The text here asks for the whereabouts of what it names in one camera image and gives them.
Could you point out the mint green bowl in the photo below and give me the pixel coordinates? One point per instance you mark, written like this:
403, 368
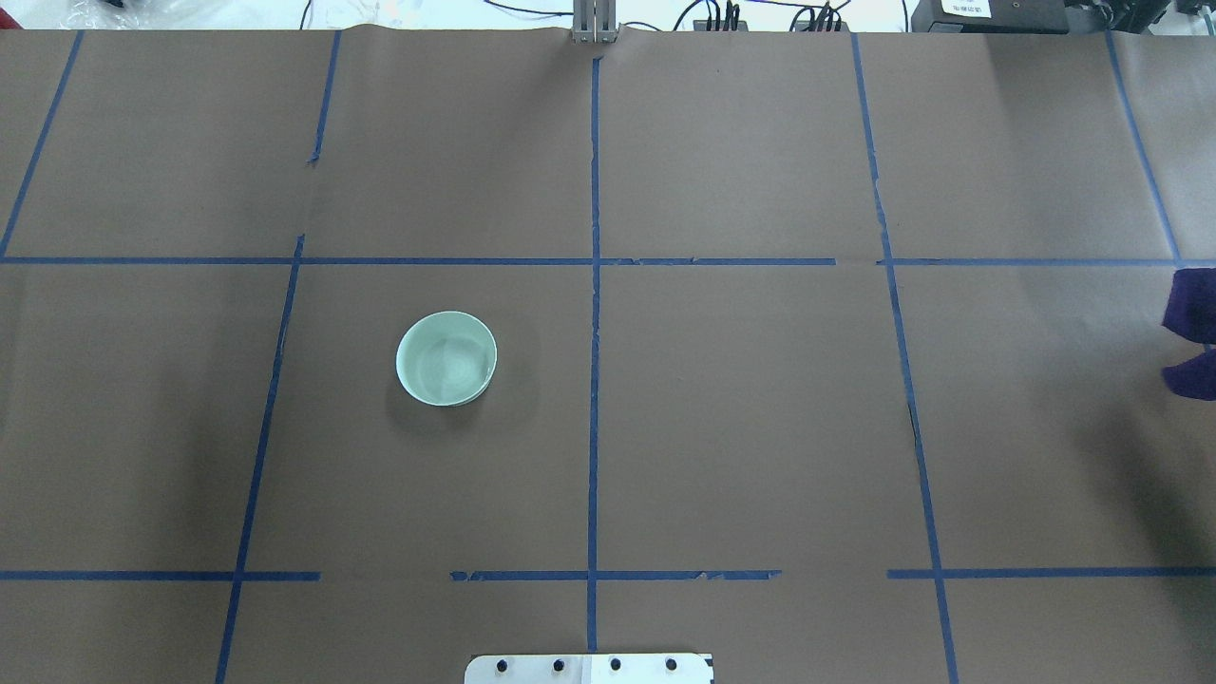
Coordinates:
446, 359

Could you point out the purple cloth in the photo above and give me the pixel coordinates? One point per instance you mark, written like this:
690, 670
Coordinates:
1191, 315

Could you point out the black computer box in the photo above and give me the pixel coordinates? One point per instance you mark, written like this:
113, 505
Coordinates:
1015, 17

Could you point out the aluminium frame post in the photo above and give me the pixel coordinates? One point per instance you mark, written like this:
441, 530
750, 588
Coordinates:
595, 22

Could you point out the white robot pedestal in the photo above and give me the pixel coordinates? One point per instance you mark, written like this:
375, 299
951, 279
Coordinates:
592, 668

